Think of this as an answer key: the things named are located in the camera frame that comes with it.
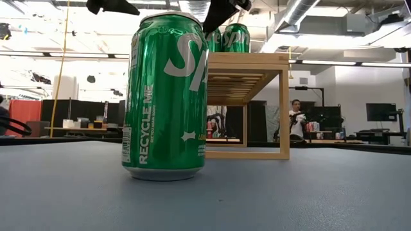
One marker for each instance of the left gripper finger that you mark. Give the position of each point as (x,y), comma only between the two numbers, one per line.
(112,6)

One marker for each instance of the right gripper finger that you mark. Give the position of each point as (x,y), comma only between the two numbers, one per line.
(221,13)

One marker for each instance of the green Sprite can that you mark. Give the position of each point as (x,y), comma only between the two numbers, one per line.
(160,112)
(214,41)
(236,38)

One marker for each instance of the black background robot arm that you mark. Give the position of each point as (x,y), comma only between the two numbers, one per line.
(220,120)

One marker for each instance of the slatted wooden shelf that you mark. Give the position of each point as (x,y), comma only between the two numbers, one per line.
(247,58)

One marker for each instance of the ceiling light fixture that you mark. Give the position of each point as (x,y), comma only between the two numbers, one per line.
(154,4)

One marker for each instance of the grey hanging bar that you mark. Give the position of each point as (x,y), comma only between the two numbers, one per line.
(80,55)

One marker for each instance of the black ceiling-hung device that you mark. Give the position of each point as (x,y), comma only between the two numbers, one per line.
(91,79)
(4,31)

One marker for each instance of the white cylindrical tank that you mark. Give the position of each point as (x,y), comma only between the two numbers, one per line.
(65,87)

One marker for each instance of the white ceiling light bar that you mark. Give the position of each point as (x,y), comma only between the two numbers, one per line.
(327,62)

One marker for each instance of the black partition panel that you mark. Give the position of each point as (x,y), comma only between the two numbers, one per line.
(57,110)

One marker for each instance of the yellow black box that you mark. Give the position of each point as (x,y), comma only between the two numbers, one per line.
(98,124)

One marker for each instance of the white box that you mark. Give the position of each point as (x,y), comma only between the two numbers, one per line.
(68,124)

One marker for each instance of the wooden desk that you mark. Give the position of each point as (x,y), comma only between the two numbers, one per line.
(80,129)

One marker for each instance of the person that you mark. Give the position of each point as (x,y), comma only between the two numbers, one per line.
(297,125)

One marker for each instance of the red partition panel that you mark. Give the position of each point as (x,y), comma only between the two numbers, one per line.
(22,112)

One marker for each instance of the brown box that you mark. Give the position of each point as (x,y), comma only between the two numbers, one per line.
(38,129)

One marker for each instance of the black display screen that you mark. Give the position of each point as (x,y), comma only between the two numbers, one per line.
(327,115)

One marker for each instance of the black desk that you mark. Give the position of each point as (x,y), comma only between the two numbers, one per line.
(375,136)

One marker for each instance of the silver ventilation duct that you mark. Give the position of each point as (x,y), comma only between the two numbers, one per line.
(302,9)

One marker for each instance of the black metal table frame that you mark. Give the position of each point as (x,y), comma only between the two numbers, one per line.
(48,140)

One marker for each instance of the black wall monitor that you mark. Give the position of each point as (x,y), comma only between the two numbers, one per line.
(381,112)

